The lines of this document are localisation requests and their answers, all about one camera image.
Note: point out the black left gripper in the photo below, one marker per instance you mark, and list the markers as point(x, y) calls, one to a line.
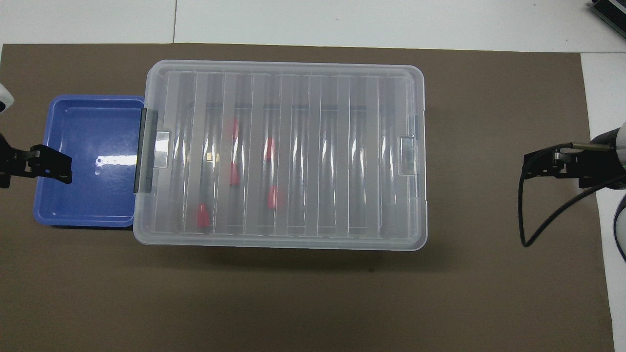
point(14, 161)

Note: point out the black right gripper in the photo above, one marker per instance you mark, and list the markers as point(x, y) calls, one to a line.
point(596, 168)

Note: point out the red block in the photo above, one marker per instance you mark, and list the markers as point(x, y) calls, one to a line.
point(203, 215)
point(269, 149)
point(235, 129)
point(272, 197)
point(234, 174)

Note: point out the clear ribbed plastic lid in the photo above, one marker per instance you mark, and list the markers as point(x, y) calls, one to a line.
point(313, 161)

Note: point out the blue plastic tray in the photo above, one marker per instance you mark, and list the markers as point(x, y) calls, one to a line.
point(93, 195)

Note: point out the clear plastic storage box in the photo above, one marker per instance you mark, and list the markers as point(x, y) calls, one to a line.
point(342, 112)

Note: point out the dark finned device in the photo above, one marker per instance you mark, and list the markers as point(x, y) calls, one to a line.
point(611, 12)

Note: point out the brown table mat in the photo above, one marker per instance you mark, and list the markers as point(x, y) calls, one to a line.
point(313, 303)

